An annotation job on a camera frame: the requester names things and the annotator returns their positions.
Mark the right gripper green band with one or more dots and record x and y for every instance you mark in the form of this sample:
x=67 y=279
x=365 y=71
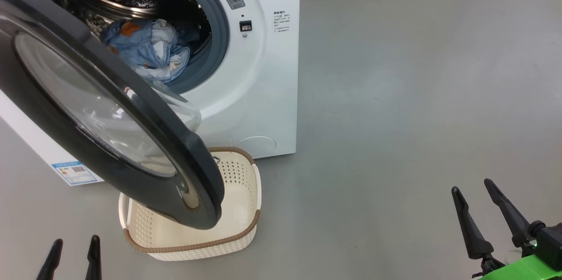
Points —
x=527 y=269

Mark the white grey garment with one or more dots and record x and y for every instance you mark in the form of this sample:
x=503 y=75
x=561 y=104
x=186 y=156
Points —
x=161 y=34

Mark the dark round washing machine door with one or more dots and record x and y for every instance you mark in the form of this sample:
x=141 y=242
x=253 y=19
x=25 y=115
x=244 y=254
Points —
x=48 y=109

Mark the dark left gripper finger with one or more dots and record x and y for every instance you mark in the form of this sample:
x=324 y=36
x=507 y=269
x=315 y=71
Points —
x=49 y=262
x=94 y=262

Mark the cream perforated laundry basket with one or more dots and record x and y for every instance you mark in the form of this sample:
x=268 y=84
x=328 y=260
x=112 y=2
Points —
x=239 y=192

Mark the round white filter cover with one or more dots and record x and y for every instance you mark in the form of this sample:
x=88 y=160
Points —
x=259 y=145

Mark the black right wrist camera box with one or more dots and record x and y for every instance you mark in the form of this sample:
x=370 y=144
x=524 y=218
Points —
x=551 y=242

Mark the white front-load washing machine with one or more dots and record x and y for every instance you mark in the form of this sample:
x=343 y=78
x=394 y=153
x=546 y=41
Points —
x=259 y=78

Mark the blue white energy label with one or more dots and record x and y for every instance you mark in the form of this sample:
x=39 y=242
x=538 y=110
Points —
x=74 y=173

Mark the grey rubber door gasket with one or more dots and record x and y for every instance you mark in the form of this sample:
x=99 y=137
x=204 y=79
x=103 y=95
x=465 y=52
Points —
x=219 y=21

